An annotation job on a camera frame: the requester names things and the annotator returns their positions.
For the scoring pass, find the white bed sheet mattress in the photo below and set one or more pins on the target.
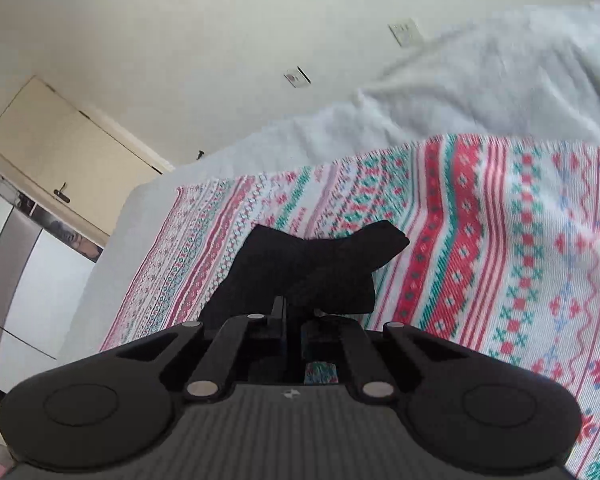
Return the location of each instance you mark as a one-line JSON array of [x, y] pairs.
[[527, 73]]

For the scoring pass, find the cream bedroom door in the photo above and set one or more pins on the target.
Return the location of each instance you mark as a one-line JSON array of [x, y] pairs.
[[46, 141]]

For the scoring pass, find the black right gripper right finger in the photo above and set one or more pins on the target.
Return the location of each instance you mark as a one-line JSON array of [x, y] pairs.
[[318, 328]]

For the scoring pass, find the white wall socket near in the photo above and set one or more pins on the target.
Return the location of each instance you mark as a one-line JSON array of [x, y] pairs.
[[406, 33]]

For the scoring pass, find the red green patterned blanket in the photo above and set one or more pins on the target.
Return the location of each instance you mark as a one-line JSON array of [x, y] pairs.
[[504, 254]]

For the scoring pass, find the black pants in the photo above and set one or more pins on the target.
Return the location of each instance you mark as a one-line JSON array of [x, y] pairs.
[[330, 275]]

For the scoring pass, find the white wall socket far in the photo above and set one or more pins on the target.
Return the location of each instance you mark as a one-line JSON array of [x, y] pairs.
[[297, 77]]

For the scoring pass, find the white wall socket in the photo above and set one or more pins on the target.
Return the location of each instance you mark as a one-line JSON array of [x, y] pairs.
[[297, 77], [406, 33]]

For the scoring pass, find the dark metal door handle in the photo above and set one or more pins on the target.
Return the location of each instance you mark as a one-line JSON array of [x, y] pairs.
[[60, 193]]

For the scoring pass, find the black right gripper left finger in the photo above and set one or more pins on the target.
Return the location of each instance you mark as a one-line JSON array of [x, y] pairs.
[[276, 331]]

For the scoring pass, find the white grey wardrobe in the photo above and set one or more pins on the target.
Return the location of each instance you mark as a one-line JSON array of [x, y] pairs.
[[44, 267]]

